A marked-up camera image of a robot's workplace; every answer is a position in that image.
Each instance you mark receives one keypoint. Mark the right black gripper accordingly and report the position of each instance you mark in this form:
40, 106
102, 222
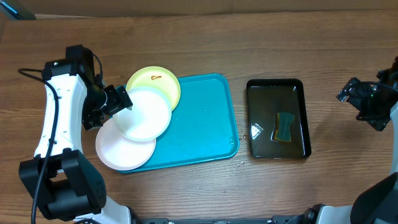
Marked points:
354, 94

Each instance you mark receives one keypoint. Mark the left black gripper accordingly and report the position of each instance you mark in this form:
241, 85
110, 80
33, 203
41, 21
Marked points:
122, 102

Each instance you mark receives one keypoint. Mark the white plate with orange stain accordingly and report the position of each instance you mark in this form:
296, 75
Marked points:
147, 118

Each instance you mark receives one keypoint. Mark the green yellow sponge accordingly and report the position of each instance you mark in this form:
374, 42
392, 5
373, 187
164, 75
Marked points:
282, 132

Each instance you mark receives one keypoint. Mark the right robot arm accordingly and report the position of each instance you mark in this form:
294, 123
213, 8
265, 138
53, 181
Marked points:
377, 204

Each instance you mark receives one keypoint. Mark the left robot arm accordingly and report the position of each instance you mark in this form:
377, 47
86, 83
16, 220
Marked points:
62, 182

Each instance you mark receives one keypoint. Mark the teal plastic tray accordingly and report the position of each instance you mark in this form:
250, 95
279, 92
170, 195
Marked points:
203, 126

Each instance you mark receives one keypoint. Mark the black water tray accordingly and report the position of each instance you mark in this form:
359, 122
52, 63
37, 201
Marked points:
267, 97

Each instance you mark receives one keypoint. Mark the yellow-green plate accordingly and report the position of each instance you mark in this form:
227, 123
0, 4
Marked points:
159, 78

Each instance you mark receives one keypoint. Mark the white plate with red stain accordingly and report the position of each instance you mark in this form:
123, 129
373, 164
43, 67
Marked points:
120, 153

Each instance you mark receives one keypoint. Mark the dark corner object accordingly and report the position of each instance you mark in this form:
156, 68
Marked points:
15, 10

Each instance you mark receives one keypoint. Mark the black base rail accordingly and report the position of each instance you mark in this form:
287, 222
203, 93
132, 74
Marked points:
276, 219

